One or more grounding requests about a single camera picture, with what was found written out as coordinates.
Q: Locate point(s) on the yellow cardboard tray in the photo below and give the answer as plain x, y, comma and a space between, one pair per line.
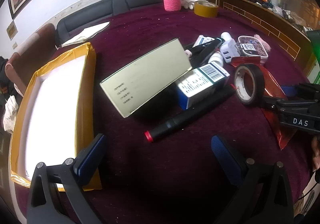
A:
86, 88

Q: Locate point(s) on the black tape roll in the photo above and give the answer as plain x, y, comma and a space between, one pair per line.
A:
257, 76

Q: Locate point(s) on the small wall plaque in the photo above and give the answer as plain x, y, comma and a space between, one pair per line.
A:
11, 30

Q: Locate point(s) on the wall socket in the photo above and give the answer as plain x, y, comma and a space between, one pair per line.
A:
15, 45

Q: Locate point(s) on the brown armchair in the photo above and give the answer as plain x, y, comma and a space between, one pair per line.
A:
32, 51

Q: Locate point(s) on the pile of small clutter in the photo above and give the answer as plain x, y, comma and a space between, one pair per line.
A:
282, 8

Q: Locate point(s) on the white bottle with red label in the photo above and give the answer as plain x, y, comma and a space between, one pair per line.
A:
215, 58

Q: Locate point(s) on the white glove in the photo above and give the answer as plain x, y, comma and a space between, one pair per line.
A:
188, 1

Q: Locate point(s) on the pink fuzzy scrunchie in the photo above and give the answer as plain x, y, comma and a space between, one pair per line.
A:
265, 43

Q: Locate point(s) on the black leather sofa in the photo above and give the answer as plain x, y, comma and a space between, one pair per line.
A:
100, 11

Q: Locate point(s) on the stack of white papers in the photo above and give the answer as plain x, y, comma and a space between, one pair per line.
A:
85, 33

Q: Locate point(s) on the person's right hand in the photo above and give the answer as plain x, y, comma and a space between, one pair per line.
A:
317, 161

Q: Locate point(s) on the yellow tape roll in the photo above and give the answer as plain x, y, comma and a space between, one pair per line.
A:
205, 10

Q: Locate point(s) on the blue white medicine box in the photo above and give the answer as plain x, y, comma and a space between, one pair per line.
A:
200, 83

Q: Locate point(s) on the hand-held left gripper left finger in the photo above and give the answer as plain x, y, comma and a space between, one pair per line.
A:
91, 155

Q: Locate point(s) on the red foil packet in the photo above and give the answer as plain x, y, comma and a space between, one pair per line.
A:
272, 83

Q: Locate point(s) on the green object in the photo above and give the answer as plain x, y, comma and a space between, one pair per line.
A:
314, 42

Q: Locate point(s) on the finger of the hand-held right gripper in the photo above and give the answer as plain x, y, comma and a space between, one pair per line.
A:
287, 90
271, 104

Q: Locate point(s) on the black marker with red cap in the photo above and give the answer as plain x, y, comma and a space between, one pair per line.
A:
180, 119

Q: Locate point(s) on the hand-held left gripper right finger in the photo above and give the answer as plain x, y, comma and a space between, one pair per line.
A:
225, 161

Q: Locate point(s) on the white charger adapter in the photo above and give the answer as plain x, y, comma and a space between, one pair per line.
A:
230, 51

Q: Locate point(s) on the large medicine box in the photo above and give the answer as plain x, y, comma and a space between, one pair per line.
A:
145, 76

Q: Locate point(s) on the wooden cabinet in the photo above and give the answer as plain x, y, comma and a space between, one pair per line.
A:
262, 21

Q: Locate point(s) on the small white blue box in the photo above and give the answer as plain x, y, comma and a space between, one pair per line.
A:
201, 40

